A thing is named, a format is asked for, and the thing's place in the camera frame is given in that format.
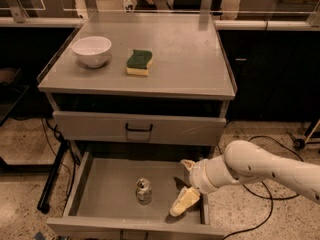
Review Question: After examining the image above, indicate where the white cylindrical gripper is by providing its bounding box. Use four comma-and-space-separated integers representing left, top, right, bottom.
169, 156, 234, 217

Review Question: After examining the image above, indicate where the clear plastic water bottle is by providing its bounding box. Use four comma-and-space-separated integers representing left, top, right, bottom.
123, 0, 134, 12

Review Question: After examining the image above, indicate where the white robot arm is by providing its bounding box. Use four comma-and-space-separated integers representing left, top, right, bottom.
170, 140, 320, 217

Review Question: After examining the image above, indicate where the silver 7up soda can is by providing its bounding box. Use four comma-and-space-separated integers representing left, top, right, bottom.
135, 178, 152, 205

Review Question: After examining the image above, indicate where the white ceramic bowl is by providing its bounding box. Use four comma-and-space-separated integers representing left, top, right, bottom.
72, 36, 112, 68

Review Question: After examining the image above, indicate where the closed grey upper drawer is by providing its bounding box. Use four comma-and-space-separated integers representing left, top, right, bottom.
53, 111, 226, 146

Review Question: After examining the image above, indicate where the black floor cable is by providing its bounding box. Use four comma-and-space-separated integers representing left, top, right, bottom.
216, 135, 305, 240

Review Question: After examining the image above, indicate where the black stand leg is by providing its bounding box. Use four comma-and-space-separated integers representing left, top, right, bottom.
37, 141, 67, 214

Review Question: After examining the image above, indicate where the open grey lower drawer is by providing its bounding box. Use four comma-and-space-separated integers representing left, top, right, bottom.
47, 153, 224, 240

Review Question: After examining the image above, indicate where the green and yellow sponge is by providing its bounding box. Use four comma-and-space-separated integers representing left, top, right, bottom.
126, 49, 153, 76

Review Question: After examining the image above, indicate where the black caster wheel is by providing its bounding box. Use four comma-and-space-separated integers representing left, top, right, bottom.
293, 138, 306, 150

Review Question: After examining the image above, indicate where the grey metal drawer cabinet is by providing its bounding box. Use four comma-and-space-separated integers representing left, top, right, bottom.
37, 11, 238, 240

